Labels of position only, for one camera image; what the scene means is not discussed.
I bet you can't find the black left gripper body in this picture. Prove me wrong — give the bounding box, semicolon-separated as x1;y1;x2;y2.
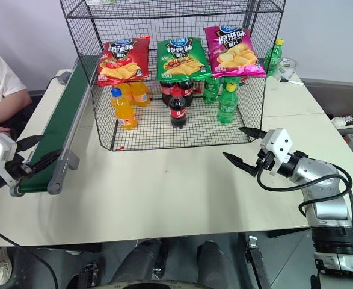
4;154;33;182

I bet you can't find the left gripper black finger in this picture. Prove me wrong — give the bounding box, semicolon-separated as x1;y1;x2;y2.
25;149;64;178
15;135;46;153

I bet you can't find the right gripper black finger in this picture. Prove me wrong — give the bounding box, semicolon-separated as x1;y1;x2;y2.
238;126;268;140
222;151;258;178

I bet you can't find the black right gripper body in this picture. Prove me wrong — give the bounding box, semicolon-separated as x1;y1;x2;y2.
255;135;277;178

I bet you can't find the green conveyor belt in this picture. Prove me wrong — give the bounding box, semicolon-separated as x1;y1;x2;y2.
9;55;97;198

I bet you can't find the green soda bottle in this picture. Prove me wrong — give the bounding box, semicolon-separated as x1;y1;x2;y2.
202;77;224;105
263;38;286;77
217;83;241;126
223;76;242;89

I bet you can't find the white marker pen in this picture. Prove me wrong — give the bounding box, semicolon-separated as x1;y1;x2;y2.
278;78;304;86

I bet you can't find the clear plastic cup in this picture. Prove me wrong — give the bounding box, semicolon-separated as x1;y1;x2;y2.
273;57;298;82

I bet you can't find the cola bottle red label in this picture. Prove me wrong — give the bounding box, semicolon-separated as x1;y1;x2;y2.
159;79;180;108
168;89;191;130
178;78;195;108

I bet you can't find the magenta potato chips bag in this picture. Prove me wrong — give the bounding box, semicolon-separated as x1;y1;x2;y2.
204;25;268;79

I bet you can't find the white brown sneaker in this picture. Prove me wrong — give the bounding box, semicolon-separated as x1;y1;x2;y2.
330;114;353;130

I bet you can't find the orange soda bottle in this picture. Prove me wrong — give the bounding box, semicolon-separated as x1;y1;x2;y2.
109;87;138;131
130;81;152;108
117;82;135;106

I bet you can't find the dark rounded shape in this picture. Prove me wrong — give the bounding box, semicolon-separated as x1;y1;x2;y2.
197;240;245;286
115;238;170;286

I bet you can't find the green potato chips bag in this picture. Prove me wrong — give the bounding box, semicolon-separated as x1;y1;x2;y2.
156;36;213;82

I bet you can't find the red potato chips bag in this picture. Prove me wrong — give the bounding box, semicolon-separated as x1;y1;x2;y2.
96;35;152;88

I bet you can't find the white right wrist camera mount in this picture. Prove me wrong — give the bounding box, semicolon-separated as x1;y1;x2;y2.
260;128;295;177

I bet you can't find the black wire mesh rack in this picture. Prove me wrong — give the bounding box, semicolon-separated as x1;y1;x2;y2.
58;0;287;152

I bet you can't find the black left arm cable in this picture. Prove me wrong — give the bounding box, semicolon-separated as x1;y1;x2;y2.
0;222;59;289

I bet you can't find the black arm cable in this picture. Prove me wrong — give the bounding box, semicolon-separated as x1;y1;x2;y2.
0;222;59;289
257;152;353;224

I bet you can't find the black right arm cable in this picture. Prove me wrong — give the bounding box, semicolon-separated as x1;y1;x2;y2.
257;152;353;224

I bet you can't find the black metal table bracket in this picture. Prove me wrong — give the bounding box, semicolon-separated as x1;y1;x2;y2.
244;236;272;289

